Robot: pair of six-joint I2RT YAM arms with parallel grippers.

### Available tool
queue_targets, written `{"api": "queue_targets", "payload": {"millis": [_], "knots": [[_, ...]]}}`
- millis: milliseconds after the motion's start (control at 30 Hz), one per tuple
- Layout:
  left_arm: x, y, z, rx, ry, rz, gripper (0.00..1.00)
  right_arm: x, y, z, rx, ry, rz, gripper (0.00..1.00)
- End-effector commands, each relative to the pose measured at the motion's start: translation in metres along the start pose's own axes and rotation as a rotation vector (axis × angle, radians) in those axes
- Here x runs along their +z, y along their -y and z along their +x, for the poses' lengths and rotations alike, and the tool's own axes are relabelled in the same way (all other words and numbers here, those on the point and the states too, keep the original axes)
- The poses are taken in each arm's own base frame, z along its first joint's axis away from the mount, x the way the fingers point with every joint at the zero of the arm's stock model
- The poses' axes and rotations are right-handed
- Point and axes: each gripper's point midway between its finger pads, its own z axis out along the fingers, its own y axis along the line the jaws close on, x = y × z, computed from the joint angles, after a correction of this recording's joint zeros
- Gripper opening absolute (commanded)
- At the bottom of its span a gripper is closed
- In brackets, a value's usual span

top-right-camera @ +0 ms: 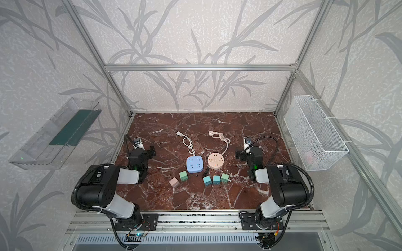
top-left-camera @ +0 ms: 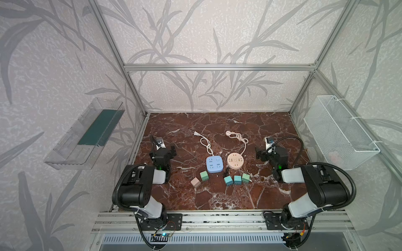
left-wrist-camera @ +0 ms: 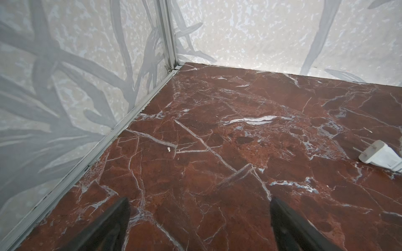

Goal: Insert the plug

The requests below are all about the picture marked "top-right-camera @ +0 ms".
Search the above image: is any light green cube charger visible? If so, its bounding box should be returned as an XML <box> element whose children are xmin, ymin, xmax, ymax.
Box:
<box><xmin>220</xmin><ymin>173</ymin><xmax>230</xmax><ymax>184</ymax></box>

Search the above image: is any teal green cube charger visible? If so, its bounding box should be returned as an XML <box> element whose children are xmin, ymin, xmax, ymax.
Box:
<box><xmin>213</xmin><ymin>175</ymin><xmax>221</xmax><ymax>185</ymax></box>

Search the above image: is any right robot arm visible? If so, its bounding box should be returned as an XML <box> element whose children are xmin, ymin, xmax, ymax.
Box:
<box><xmin>236</xmin><ymin>147</ymin><xmax>315</xmax><ymax>225</ymax></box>

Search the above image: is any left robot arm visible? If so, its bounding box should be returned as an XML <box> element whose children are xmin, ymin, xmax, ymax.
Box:
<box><xmin>71</xmin><ymin>146</ymin><xmax>157</xmax><ymax>225</ymax></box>

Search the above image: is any pink round power strip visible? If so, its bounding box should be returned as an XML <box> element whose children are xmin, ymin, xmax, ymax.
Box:
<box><xmin>207</xmin><ymin>153</ymin><xmax>225</xmax><ymax>170</ymax></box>

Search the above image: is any pink cube charger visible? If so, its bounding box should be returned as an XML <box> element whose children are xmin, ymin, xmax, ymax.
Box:
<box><xmin>169</xmin><ymin>177</ymin><xmax>180</xmax><ymax>188</ymax></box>

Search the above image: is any green cube charger left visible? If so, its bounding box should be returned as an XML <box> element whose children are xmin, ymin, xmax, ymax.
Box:
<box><xmin>179</xmin><ymin>171</ymin><xmax>188</xmax><ymax>182</ymax></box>

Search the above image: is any blue square power strip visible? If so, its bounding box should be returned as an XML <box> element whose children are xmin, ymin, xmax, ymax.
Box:
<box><xmin>186</xmin><ymin>156</ymin><xmax>204</xmax><ymax>174</ymax></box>

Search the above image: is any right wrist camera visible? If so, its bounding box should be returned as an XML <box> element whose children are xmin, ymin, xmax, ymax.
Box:
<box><xmin>244</xmin><ymin>137</ymin><xmax>253</xmax><ymax>149</ymax></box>

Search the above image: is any pink power strip cable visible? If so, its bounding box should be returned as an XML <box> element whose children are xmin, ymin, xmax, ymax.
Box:
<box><xmin>208</xmin><ymin>130</ymin><xmax>231</xmax><ymax>155</ymax></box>

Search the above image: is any white power strip cable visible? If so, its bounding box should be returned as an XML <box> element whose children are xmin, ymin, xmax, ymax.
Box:
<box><xmin>175</xmin><ymin>131</ymin><xmax>196</xmax><ymax>157</ymax></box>

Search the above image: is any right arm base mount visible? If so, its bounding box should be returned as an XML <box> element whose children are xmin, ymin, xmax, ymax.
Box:
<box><xmin>239</xmin><ymin>211</ymin><xmax>284</xmax><ymax>231</ymax></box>

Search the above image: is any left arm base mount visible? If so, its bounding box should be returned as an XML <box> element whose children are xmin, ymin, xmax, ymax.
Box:
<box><xmin>115</xmin><ymin>213</ymin><xmax>159</xmax><ymax>231</ymax></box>

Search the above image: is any white wire mesh basket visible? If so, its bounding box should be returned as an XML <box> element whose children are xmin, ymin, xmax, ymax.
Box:
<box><xmin>284</xmin><ymin>95</ymin><xmax>349</xmax><ymax>171</ymax></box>

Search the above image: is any clear plastic wall bin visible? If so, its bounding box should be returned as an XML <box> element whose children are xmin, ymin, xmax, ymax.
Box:
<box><xmin>9</xmin><ymin>98</ymin><xmax>102</xmax><ymax>170</ymax></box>

